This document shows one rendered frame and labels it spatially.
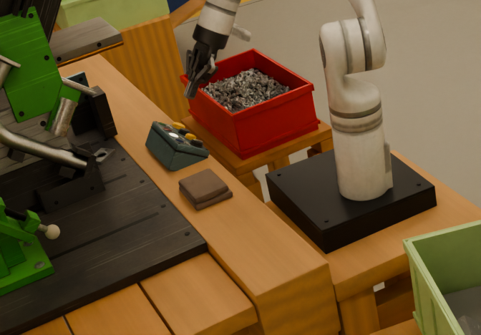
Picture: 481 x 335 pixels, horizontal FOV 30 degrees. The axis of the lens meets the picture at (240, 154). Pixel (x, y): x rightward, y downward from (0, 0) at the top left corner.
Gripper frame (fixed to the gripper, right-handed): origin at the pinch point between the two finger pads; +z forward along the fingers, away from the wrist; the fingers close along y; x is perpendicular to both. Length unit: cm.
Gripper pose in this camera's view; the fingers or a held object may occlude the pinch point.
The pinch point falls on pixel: (191, 90)
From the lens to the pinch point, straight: 196.8
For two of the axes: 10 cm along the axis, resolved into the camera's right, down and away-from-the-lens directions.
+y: 4.2, 3.7, -8.3
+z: -3.4, 9.1, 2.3
